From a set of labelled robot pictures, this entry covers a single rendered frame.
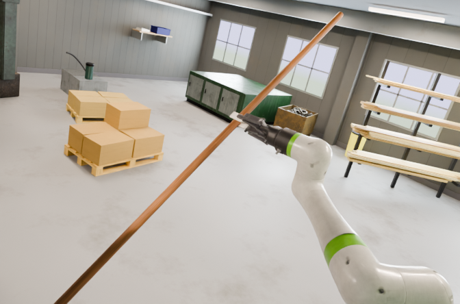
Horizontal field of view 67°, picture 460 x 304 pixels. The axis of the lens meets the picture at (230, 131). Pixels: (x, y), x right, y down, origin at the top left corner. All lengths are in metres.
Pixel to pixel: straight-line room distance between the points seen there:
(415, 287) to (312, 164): 0.45
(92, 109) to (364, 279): 6.17
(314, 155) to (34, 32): 9.12
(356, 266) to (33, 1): 9.39
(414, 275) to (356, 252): 0.14
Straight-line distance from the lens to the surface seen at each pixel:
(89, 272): 1.25
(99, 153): 4.82
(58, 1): 9.95
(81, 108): 6.67
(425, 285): 0.99
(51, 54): 10.08
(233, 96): 8.26
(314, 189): 1.17
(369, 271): 0.91
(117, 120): 5.38
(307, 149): 1.16
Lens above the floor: 2.31
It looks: 17 degrees down
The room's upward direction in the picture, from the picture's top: 14 degrees clockwise
